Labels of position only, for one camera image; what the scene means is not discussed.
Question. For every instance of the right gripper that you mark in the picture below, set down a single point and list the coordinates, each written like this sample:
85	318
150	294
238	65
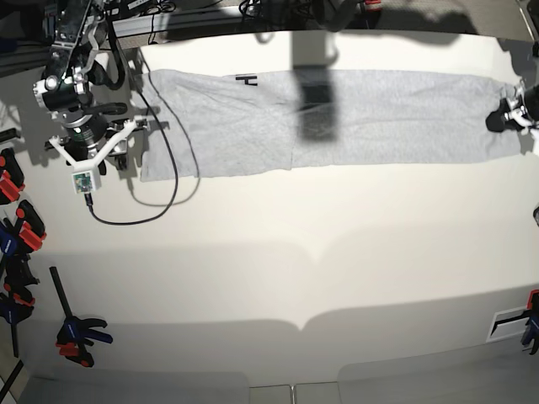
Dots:
85	132

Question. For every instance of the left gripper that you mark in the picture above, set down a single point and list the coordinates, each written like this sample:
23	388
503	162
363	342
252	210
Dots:
517	111

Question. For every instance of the grey T-shirt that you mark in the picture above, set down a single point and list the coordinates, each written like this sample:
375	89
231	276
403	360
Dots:
248	124

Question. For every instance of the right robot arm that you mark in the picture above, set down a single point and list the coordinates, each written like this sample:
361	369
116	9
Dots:
84	54

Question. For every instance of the orange black clamp upper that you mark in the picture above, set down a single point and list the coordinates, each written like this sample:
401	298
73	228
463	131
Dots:
12	177

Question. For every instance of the orange black clamp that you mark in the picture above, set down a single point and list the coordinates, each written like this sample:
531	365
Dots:
12	177
29	228

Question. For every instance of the orange black clamp lower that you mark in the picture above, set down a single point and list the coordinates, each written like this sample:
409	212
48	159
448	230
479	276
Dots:
29	228

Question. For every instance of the blue black clamp left edge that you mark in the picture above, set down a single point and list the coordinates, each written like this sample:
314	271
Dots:
17	301

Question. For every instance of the blue black bar clamp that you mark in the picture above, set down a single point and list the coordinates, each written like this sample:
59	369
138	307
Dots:
76	334

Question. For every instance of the white label plate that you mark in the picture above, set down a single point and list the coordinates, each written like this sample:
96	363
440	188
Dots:
508	324

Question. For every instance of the blue clamp right edge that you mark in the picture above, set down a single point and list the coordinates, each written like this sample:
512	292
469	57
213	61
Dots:
530	336

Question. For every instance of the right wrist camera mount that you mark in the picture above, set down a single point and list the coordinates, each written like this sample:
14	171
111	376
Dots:
86	174

